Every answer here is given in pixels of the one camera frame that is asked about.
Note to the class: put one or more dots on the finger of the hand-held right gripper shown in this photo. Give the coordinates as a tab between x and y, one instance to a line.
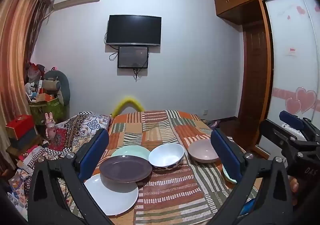
273	133
291	118

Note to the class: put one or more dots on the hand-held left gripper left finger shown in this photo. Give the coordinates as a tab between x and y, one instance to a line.
93	155

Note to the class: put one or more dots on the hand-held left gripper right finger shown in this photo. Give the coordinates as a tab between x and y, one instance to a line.
225	155

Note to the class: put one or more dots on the pale green bowl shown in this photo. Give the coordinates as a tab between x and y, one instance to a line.
226	175

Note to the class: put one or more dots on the pink bowl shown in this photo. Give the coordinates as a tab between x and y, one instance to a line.
202	151

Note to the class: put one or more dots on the dark purple plate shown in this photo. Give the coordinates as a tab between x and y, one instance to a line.
125	168

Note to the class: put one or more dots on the pale green plate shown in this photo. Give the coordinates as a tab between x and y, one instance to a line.
130	151

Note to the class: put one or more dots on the white plate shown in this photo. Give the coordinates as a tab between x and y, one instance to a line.
112	197

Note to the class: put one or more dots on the white spotted bowl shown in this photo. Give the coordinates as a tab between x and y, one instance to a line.
165	155

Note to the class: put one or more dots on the person's right hand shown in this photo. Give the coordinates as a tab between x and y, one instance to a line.
293	187

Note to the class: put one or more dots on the patterned blanket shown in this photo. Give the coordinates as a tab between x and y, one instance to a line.
75	127

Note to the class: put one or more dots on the white heart-print sliding door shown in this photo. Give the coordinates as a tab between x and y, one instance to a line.
290	77

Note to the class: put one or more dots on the brown wooden door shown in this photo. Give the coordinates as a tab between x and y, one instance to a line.
255	84

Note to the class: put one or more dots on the pink bunny toy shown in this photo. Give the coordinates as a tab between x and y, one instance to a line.
50	126

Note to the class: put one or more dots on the green cardboard box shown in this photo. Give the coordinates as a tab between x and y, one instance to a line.
50	111

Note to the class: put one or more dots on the yellow foam arch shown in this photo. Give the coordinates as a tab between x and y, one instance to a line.
127	102

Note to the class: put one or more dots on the red and white sticker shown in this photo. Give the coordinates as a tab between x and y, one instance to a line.
291	50

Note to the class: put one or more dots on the striped patchwork quilt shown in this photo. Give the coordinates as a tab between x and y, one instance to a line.
170	195

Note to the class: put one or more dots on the dark grey box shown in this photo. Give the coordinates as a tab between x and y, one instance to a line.
26	140

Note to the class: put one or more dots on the grey plush toy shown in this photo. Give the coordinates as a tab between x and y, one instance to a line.
63	82

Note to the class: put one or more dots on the red box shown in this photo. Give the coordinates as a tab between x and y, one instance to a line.
20	126

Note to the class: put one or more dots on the striped orange curtain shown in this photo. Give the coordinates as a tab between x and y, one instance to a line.
17	39

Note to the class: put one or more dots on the white wall socket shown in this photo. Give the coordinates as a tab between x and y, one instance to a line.
204	112

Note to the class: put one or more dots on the small black wall monitor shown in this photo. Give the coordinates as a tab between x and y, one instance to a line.
132	56

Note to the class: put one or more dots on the black wall television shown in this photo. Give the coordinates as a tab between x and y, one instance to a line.
133	29

